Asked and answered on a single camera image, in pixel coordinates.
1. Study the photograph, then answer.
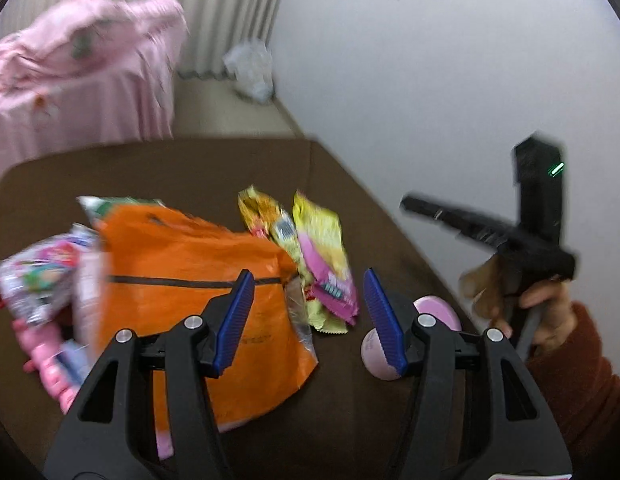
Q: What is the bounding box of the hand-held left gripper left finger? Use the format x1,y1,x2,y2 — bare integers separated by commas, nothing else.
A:
42,269,256,480

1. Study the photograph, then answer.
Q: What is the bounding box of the pink white snack packet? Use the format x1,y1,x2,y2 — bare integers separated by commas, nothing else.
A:
0,225,108,356

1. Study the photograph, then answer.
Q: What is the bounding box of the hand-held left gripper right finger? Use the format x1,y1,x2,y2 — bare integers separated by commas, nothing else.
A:
362,267,573,480

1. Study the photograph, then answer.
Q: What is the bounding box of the clear plastic bag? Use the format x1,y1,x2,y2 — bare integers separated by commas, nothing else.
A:
222,40,276,106

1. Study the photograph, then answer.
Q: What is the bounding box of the person's right hand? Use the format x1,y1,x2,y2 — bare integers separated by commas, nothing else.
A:
459,255,577,358

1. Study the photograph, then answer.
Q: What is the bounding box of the yellow pink snack packet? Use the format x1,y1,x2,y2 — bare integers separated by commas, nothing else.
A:
285,191,360,333

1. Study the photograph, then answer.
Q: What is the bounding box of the green snack packet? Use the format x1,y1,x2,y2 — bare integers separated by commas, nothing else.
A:
77,195,166,231

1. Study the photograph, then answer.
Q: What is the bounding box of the pink caterpillar toy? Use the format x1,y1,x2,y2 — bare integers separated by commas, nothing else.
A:
12,319,91,413

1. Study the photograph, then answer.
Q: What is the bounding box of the small pink cup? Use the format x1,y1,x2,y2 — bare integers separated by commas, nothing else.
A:
360,295,462,381

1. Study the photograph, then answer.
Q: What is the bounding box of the pink floral bed sheet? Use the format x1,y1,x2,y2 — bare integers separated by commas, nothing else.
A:
0,0,191,186

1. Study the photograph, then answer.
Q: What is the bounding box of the orange snack bag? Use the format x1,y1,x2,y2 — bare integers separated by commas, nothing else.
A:
97,205,318,433

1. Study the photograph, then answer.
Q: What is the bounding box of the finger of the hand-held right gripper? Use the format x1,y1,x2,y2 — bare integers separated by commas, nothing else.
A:
399,192,516,257

